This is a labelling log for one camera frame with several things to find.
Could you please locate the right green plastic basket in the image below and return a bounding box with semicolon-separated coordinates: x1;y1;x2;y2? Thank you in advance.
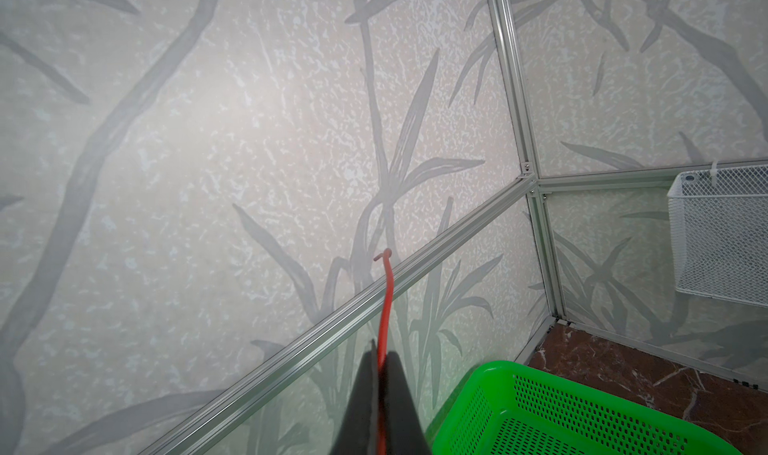
432;361;737;454

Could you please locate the white wire mesh basket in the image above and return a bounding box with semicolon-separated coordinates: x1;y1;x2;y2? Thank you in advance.
667;164;767;307

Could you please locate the red cable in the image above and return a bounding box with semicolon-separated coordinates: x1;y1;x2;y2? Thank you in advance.
373;248;396;455

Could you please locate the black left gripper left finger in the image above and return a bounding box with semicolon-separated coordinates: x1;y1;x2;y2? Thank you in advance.
330;341;380;455

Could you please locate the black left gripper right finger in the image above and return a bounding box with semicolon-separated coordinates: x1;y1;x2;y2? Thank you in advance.
383;351;431;454

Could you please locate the aluminium frame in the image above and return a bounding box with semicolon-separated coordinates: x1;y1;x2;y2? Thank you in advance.
141;0;767;454

